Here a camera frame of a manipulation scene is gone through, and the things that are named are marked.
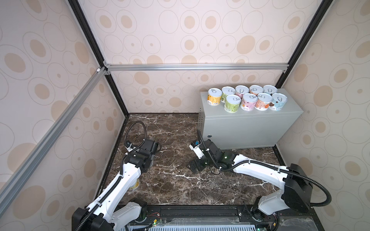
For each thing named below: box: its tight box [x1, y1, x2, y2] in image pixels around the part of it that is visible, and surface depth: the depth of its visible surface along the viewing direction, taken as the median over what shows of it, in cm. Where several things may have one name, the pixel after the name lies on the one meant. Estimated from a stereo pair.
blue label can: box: [268, 92, 288, 112], surface depth 74 cm
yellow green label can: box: [129, 178, 140, 191], surface depth 82 cm
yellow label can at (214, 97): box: [206, 87, 223, 107], surface depth 77 cm
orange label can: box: [249, 84, 265, 96], surface depth 79 cm
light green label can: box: [220, 86, 237, 104], surface depth 78 cm
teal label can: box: [263, 84, 278, 96], surface depth 79 cm
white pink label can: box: [254, 92, 273, 112], surface depth 74 cm
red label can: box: [234, 84, 250, 99], surface depth 78 cm
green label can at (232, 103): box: [224, 94, 242, 114], surface depth 73 cm
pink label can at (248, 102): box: [239, 92, 258, 112], surface depth 74 cm
